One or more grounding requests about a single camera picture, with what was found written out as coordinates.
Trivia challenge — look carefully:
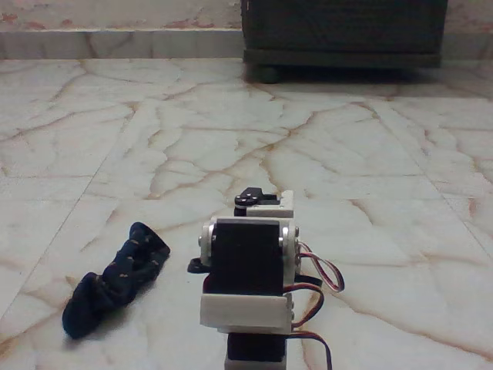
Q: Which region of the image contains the dark navy patterned sock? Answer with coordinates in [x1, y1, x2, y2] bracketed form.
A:
[62, 221, 172, 340]

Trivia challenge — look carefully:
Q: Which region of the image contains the round dark cabinet foot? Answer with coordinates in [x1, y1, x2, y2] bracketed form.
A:
[255, 65, 281, 84]

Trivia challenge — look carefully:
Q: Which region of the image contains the dark wooden cabinet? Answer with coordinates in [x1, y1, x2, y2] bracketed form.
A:
[239, 0, 450, 84]

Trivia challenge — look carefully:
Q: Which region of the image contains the red white servo cable loop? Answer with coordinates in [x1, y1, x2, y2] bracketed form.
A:
[296, 241, 346, 296]

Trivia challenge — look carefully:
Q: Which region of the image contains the black red servo cable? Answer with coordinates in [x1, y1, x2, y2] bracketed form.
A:
[283, 285, 333, 370]

